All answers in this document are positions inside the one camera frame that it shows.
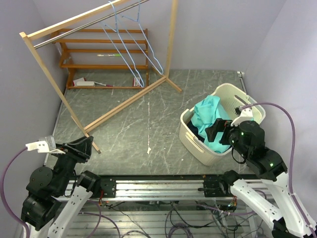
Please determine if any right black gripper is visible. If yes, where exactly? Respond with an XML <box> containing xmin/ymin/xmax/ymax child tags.
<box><xmin>206</xmin><ymin>117</ymin><xmax>250</xmax><ymax>160</ymax></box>

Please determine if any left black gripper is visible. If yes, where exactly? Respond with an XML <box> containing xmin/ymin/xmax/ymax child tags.
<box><xmin>49</xmin><ymin>134</ymin><xmax>93</xmax><ymax>194</ymax></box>

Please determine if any teal t shirt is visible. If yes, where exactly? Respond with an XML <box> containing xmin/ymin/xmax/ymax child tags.
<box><xmin>190</xmin><ymin>95</ymin><xmax>255</xmax><ymax>154</ymax></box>

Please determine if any navy blue t shirt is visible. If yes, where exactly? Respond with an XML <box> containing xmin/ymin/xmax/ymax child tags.
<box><xmin>187</xmin><ymin>121</ymin><xmax>207</xmax><ymax>143</ymax></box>

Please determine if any light blue wire hanger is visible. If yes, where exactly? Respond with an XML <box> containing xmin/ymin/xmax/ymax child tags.
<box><xmin>115</xmin><ymin>0</ymin><xmax>163</xmax><ymax>75</ymax></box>

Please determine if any light blue hanger with teal shirt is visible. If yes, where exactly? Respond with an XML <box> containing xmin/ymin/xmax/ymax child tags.
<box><xmin>100</xmin><ymin>1</ymin><xmax>145</xmax><ymax>87</ymax></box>

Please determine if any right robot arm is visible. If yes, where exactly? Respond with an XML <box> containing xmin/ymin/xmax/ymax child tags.
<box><xmin>205</xmin><ymin>119</ymin><xmax>317</xmax><ymax>238</ymax></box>

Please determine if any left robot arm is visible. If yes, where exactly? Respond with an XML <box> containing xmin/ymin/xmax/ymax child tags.
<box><xmin>21</xmin><ymin>136</ymin><xmax>101</xmax><ymax>238</ymax></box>

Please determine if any cream plastic laundry basket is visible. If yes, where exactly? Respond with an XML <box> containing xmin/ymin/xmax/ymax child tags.
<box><xmin>179</xmin><ymin>83</ymin><xmax>266</xmax><ymax>166</ymax></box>

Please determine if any white red flat box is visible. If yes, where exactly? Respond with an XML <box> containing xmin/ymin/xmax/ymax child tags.
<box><xmin>72</xmin><ymin>77</ymin><xmax>112</xmax><ymax>87</ymax></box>

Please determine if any wooden shoe shelf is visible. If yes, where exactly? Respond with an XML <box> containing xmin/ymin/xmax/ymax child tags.
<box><xmin>51</xmin><ymin>28</ymin><xmax>150</xmax><ymax>89</ymax></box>

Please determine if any wooden clothes rack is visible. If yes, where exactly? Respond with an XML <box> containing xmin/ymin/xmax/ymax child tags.
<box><xmin>18</xmin><ymin>0</ymin><xmax>183</xmax><ymax>154</ymax></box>

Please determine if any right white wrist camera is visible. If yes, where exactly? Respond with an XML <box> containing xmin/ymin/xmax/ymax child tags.
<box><xmin>231</xmin><ymin>107</ymin><xmax>254</xmax><ymax>126</ymax></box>

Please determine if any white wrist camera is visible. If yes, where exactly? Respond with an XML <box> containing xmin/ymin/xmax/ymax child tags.
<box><xmin>25</xmin><ymin>135</ymin><xmax>65</xmax><ymax>154</ymax></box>
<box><xmin>231</xmin><ymin>107</ymin><xmax>254</xmax><ymax>126</ymax></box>

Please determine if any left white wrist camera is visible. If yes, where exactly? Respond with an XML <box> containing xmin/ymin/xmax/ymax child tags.
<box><xmin>25</xmin><ymin>135</ymin><xmax>65</xmax><ymax>154</ymax></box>

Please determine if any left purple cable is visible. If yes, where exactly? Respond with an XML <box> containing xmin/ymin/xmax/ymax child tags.
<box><xmin>0</xmin><ymin>147</ymin><xmax>33</xmax><ymax>238</ymax></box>

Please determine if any aluminium rail frame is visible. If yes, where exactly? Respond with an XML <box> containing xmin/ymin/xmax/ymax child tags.
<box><xmin>13</xmin><ymin>175</ymin><xmax>300</xmax><ymax>238</ymax></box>

